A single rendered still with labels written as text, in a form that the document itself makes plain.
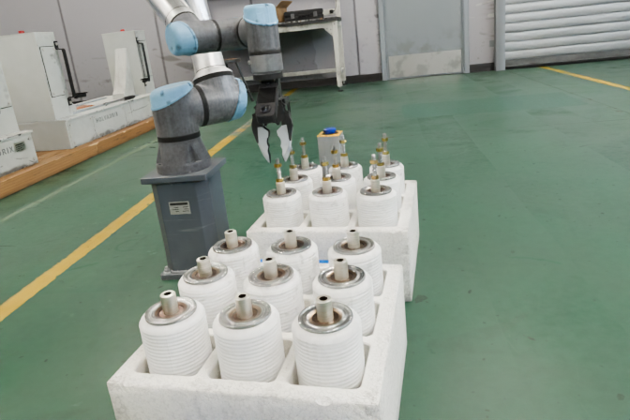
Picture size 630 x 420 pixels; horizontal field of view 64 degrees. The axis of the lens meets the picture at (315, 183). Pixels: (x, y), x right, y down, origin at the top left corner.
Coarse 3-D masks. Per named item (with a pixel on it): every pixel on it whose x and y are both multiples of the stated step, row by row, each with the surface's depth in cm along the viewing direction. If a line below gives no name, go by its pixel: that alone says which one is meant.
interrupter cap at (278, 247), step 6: (282, 240) 96; (300, 240) 95; (306, 240) 95; (276, 246) 94; (282, 246) 94; (300, 246) 93; (306, 246) 93; (276, 252) 91; (282, 252) 91; (288, 252) 90; (294, 252) 90
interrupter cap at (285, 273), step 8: (280, 264) 86; (256, 272) 84; (280, 272) 84; (288, 272) 83; (248, 280) 82; (256, 280) 81; (264, 280) 81; (272, 280) 81; (280, 280) 80; (288, 280) 81
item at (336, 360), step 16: (352, 320) 68; (304, 336) 66; (320, 336) 65; (336, 336) 65; (352, 336) 66; (304, 352) 67; (320, 352) 65; (336, 352) 65; (352, 352) 67; (304, 368) 68; (320, 368) 66; (336, 368) 66; (352, 368) 67; (304, 384) 69; (320, 384) 67; (336, 384) 67; (352, 384) 68
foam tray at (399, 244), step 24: (408, 192) 139; (264, 216) 132; (408, 216) 122; (264, 240) 123; (312, 240) 120; (336, 240) 118; (384, 240) 115; (408, 240) 114; (408, 264) 116; (408, 288) 117
